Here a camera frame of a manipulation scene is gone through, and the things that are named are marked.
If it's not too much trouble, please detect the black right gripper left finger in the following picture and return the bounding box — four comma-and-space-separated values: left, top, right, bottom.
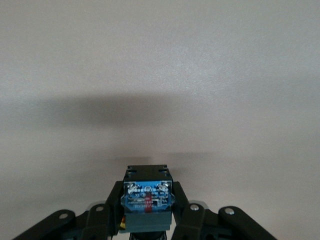
12, 181, 126, 240

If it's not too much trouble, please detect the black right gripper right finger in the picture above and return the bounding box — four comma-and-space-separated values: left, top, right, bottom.
171, 181, 276, 240

